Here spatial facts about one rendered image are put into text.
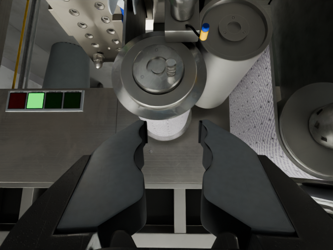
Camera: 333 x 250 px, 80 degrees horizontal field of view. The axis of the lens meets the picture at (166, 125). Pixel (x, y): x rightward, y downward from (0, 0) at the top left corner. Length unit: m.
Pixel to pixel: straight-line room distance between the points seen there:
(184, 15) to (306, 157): 0.26
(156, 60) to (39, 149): 0.53
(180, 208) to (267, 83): 0.42
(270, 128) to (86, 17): 0.49
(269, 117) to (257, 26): 0.15
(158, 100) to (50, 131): 0.50
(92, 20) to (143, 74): 0.33
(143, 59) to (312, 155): 0.28
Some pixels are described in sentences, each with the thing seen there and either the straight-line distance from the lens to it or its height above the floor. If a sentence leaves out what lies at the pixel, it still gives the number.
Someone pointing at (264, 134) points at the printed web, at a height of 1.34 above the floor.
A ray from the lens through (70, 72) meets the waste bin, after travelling 2.54.
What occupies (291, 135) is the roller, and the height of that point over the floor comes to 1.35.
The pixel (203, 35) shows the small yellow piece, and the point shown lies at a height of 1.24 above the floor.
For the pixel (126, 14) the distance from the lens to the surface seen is 0.40.
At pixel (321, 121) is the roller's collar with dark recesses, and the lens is 0.33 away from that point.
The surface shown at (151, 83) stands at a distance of 0.29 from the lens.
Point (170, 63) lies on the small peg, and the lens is 0.27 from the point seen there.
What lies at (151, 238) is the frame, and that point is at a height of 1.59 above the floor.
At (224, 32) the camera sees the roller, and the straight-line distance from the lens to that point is 0.36.
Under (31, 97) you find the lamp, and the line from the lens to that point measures 0.79.
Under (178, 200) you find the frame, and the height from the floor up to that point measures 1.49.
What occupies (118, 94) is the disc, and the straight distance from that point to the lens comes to 0.32.
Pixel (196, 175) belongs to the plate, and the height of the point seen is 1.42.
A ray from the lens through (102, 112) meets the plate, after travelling 0.67.
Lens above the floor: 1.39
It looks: 12 degrees down
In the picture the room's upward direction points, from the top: 180 degrees counter-clockwise
